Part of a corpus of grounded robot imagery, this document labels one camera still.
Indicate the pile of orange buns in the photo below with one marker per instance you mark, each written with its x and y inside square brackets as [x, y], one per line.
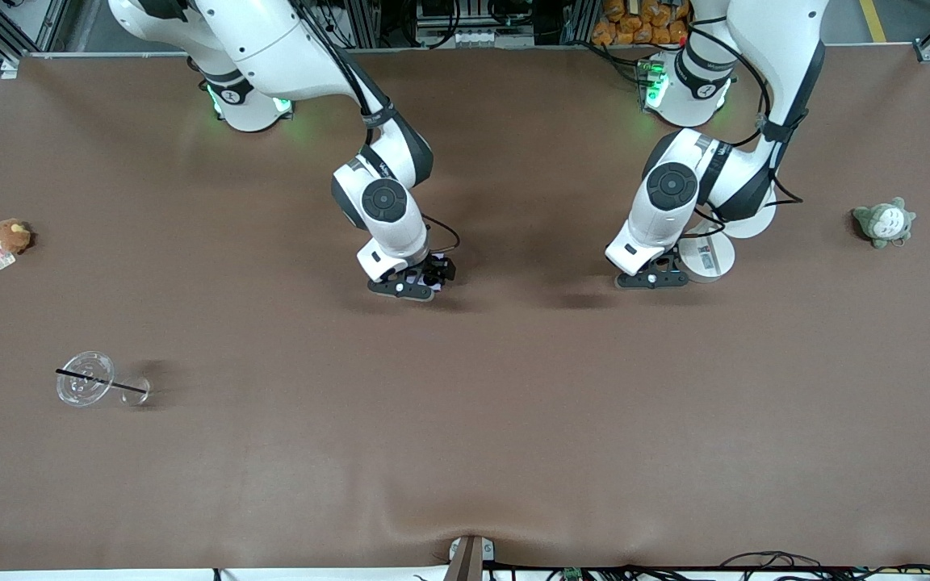
[634, 24]

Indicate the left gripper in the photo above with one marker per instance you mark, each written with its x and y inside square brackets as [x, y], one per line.
[669, 260]

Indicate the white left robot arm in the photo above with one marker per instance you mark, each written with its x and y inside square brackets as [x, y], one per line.
[772, 48]

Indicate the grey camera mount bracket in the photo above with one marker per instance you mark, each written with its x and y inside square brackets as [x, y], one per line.
[469, 557]

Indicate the grey electronics box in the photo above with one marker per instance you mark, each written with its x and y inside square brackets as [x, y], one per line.
[465, 36]

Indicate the clear plastic cup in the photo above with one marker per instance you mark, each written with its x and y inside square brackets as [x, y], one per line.
[84, 379]

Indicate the grey green plush toy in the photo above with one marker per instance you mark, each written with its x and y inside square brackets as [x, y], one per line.
[885, 222]

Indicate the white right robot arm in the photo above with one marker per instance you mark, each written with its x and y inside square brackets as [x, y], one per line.
[271, 40]

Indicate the white round desk lamp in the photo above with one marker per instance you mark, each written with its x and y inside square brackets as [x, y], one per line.
[711, 258]

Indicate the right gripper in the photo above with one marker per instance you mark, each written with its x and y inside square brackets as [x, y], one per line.
[436, 265]

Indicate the brown plush toy with tag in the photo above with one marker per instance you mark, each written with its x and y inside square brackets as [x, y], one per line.
[11, 236]

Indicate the black straw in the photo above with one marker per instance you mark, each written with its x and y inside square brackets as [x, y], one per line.
[102, 381]

